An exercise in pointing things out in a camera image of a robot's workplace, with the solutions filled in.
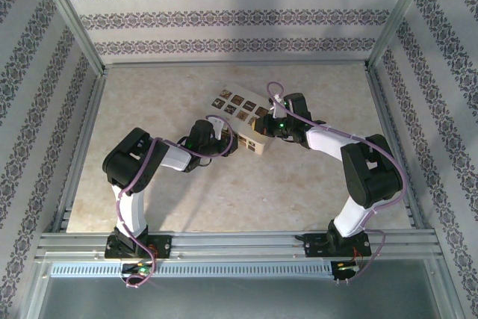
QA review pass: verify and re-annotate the white box with picture tiles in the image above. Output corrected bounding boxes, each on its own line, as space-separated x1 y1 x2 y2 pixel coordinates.
208 82 279 157

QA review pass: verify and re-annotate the left circuit board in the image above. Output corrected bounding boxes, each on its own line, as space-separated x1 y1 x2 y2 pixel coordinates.
120 263 155 276

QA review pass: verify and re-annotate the circuit board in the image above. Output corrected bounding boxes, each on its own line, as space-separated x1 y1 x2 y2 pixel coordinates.
120 263 155 276
332 259 361 284

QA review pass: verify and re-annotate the grey metal sheet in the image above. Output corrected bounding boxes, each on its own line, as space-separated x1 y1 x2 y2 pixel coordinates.
34 276 451 319

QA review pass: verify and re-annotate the right circuit board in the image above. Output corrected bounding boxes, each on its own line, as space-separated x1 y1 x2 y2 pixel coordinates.
332 259 361 284

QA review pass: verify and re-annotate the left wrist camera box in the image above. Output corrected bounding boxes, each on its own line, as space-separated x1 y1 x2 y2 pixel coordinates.
206 114 229 139

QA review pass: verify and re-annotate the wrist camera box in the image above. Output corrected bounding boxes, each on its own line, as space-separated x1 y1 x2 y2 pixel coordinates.
269 93 286 119
206 114 229 139

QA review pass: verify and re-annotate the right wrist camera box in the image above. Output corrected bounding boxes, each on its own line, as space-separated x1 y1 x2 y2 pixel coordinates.
269 93 286 119

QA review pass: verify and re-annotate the aluminium rear rail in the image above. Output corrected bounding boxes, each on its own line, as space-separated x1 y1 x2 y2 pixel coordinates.
101 58 370 70

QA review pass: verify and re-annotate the wide aluminium mounting rail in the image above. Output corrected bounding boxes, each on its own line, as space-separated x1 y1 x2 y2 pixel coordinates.
34 232 442 262

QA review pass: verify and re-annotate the aluminium side rail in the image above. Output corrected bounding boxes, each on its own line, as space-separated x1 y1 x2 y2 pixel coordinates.
364 63 431 231
52 66 108 234

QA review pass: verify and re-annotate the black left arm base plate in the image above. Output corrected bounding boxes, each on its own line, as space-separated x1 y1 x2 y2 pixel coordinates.
104 234 174 261

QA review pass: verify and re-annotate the slotted grey cable duct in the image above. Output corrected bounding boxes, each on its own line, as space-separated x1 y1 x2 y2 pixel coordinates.
48 261 336 279

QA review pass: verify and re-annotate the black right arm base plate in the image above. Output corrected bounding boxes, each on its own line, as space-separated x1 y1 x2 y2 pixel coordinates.
294 233 373 258

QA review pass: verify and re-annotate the aluminium upright post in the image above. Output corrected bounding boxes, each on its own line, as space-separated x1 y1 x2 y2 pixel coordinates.
365 0 438 72
32 0 105 75

